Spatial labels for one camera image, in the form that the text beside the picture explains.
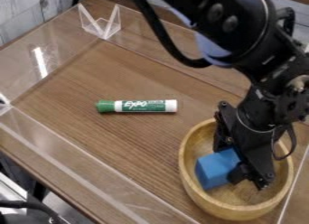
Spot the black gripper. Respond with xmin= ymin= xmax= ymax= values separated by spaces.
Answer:
xmin=212 ymin=100 xmax=309 ymax=191

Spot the blue foam block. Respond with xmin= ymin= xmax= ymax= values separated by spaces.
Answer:
xmin=194 ymin=149 xmax=241 ymax=190

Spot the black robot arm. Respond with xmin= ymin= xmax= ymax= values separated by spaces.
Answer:
xmin=162 ymin=0 xmax=309 ymax=189

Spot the brown wooden bowl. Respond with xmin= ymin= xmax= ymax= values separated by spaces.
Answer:
xmin=180 ymin=119 xmax=295 ymax=221

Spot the green Expo marker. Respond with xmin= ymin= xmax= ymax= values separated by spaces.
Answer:
xmin=95 ymin=99 xmax=178 ymax=113

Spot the black cable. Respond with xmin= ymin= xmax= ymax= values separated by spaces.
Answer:
xmin=127 ymin=0 xmax=216 ymax=69

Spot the clear acrylic tray wall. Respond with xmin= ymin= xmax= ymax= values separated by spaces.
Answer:
xmin=0 ymin=0 xmax=309 ymax=224

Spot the clear acrylic corner bracket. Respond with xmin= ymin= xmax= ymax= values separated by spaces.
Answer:
xmin=78 ymin=4 xmax=121 ymax=40

